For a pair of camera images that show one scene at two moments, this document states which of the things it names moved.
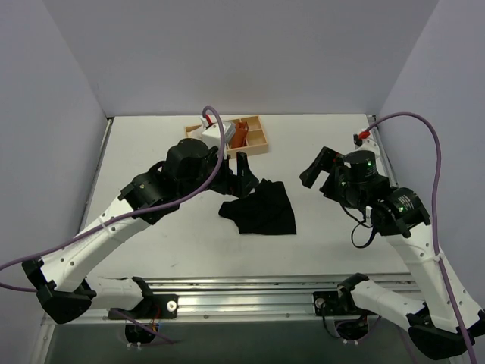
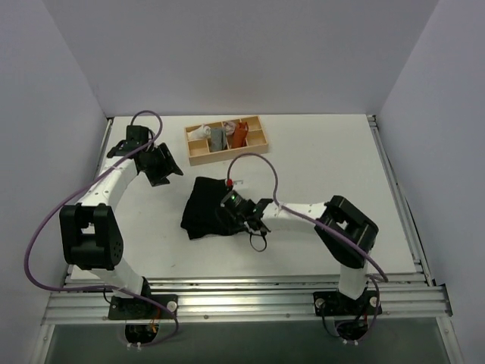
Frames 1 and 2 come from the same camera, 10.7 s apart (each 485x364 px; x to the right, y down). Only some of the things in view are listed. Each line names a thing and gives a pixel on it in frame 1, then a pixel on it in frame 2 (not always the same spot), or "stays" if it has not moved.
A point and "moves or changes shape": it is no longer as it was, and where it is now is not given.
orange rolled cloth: (240, 134) stays
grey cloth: (229, 131) to (217, 139)
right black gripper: (330, 177) to (224, 201)
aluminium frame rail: (264, 299) stays
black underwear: (267, 211) moves or changes shape
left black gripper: (230, 177) to (161, 167)
